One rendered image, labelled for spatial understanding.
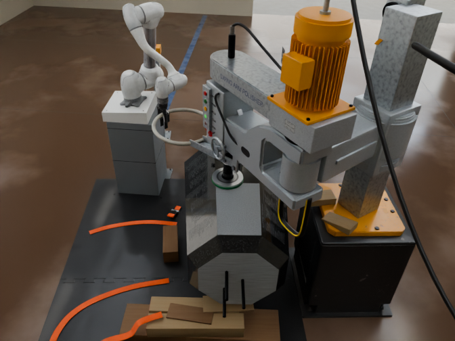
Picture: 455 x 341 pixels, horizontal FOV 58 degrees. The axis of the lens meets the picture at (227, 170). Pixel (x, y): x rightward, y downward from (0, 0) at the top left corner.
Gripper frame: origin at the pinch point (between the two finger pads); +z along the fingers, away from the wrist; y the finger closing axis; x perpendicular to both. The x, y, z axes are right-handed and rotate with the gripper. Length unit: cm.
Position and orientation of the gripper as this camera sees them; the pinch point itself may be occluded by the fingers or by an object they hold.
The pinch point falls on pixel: (164, 123)
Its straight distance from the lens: 342.4
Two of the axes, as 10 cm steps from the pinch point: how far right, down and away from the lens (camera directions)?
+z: -0.6, 7.6, 6.4
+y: 7.3, 4.7, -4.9
